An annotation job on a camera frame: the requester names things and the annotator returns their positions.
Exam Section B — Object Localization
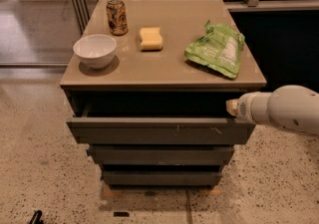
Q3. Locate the grey drawer cabinet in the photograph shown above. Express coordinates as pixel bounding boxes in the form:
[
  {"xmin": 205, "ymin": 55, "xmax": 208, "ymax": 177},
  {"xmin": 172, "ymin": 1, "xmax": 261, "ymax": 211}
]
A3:
[{"xmin": 60, "ymin": 0, "xmax": 266, "ymax": 177}]

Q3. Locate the grey top drawer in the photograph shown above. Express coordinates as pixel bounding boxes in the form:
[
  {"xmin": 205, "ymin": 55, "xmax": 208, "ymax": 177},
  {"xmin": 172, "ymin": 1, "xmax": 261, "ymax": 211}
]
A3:
[{"xmin": 67, "ymin": 108, "xmax": 255, "ymax": 145}]

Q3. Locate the grey middle drawer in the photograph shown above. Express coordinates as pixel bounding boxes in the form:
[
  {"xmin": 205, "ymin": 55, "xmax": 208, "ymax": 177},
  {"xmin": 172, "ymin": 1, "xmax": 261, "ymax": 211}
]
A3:
[{"xmin": 89, "ymin": 145, "xmax": 234, "ymax": 165}]

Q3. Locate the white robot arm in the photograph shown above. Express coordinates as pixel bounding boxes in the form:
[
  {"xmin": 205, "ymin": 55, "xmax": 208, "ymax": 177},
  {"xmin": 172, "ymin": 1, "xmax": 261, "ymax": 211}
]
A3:
[{"xmin": 226, "ymin": 85, "xmax": 319, "ymax": 135}]

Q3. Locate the green chip bag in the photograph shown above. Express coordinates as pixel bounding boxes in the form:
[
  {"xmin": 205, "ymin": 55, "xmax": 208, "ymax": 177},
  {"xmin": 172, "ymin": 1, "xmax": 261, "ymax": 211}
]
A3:
[{"xmin": 184, "ymin": 21, "xmax": 245, "ymax": 79}]

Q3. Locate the black object on floor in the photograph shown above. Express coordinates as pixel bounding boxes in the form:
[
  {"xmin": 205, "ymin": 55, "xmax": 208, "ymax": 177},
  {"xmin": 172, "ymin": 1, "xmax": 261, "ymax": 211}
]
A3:
[{"xmin": 29, "ymin": 210, "xmax": 43, "ymax": 224}]

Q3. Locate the yellow sponge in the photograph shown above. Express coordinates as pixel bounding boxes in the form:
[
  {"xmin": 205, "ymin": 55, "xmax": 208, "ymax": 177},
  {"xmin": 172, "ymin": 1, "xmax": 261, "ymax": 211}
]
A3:
[{"xmin": 140, "ymin": 27, "xmax": 163, "ymax": 51}]

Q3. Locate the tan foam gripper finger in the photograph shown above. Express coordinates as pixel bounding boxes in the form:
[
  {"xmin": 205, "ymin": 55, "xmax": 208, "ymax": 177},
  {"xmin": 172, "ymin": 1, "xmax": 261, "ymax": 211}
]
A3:
[{"xmin": 225, "ymin": 99, "xmax": 238, "ymax": 116}]

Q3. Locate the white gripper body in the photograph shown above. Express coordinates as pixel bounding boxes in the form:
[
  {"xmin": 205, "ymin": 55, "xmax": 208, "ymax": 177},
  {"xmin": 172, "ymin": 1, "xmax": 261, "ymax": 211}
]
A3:
[{"xmin": 236, "ymin": 92, "xmax": 271, "ymax": 124}]

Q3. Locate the orange patterned soda can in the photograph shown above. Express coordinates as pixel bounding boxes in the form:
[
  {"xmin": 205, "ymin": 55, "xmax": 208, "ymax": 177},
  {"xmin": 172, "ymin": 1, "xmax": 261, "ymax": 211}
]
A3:
[{"xmin": 106, "ymin": 0, "xmax": 129, "ymax": 36}]

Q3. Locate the grey drawer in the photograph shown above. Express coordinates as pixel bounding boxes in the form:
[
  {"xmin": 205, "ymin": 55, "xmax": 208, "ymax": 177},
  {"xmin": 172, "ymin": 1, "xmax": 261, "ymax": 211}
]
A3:
[
  {"xmin": 103, "ymin": 171, "xmax": 222, "ymax": 186},
  {"xmin": 67, "ymin": 108, "xmax": 255, "ymax": 145},
  {"xmin": 89, "ymin": 145, "xmax": 234, "ymax": 165}
]

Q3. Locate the grey bottom drawer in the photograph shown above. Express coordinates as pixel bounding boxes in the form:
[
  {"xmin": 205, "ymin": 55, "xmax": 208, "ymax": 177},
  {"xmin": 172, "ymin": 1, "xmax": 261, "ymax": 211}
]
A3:
[{"xmin": 103, "ymin": 171, "xmax": 222, "ymax": 186}]

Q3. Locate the white ceramic bowl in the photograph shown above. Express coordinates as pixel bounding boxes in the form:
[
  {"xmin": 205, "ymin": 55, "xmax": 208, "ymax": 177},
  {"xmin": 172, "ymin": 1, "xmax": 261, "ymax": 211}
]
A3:
[{"xmin": 73, "ymin": 34, "xmax": 117, "ymax": 70}]

